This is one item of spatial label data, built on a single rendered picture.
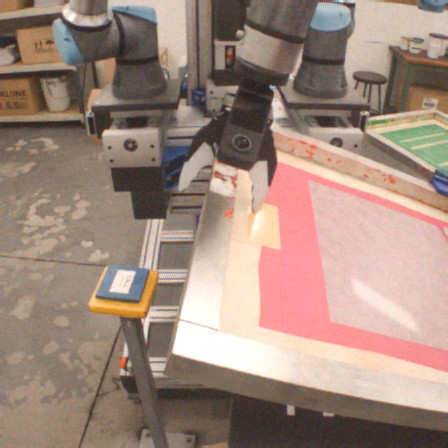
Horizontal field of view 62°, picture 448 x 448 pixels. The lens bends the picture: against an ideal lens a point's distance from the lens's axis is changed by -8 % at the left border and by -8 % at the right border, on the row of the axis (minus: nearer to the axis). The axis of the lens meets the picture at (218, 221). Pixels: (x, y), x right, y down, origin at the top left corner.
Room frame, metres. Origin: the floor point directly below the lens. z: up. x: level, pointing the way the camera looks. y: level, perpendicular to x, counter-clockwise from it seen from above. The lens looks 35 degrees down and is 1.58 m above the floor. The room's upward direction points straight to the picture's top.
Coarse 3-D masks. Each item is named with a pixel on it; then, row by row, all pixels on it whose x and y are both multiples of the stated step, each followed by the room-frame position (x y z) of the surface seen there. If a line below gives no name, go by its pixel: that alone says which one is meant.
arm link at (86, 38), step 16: (80, 0) 0.90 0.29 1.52; (96, 0) 0.90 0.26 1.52; (64, 16) 0.92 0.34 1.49; (80, 16) 0.91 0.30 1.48; (96, 16) 0.92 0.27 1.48; (112, 16) 0.96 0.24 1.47; (64, 32) 0.90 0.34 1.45; (80, 32) 0.91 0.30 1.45; (96, 32) 0.92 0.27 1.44; (112, 32) 0.97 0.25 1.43; (64, 48) 0.91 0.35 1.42; (80, 48) 0.91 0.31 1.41; (96, 48) 0.94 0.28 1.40; (112, 48) 0.97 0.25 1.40; (80, 64) 0.94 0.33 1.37
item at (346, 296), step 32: (288, 256) 0.41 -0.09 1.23; (320, 256) 0.43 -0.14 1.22; (352, 256) 0.44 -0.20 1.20; (288, 288) 0.35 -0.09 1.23; (320, 288) 0.36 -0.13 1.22; (352, 288) 0.37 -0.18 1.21; (384, 288) 0.39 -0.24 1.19; (416, 288) 0.40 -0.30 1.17; (288, 320) 0.30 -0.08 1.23; (320, 320) 0.31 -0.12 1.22; (352, 320) 0.32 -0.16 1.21; (384, 320) 0.33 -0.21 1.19; (416, 320) 0.34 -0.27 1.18; (384, 352) 0.27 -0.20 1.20; (416, 352) 0.28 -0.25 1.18
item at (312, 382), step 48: (288, 144) 0.73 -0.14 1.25; (432, 192) 0.70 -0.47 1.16; (192, 288) 0.28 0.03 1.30; (192, 336) 0.22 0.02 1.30; (240, 336) 0.23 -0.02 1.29; (240, 384) 0.20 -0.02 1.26; (288, 384) 0.19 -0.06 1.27; (336, 384) 0.20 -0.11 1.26; (384, 384) 0.20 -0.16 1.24; (432, 384) 0.21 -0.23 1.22
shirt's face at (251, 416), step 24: (240, 408) 0.34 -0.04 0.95; (264, 408) 0.34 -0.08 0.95; (240, 432) 0.30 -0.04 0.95; (264, 432) 0.30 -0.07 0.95; (288, 432) 0.30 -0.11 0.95; (312, 432) 0.29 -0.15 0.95; (336, 432) 0.29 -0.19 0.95; (360, 432) 0.29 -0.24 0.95; (384, 432) 0.28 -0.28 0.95; (408, 432) 0.28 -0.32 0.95; (432, 432) 0.27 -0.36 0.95
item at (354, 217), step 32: (288, 192) 0.58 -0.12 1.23; (320, 192) 0.61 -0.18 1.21; (352, 192) 0.65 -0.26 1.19; (288, 224) 0.49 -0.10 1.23; (320, 224) 0.51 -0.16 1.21; (352, 224) 0.53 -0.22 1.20; (384, 224) 0.56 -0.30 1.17; (416, 224) 0.60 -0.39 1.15; (384, 256) 0.47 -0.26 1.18; (416, 256) 0.49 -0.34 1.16
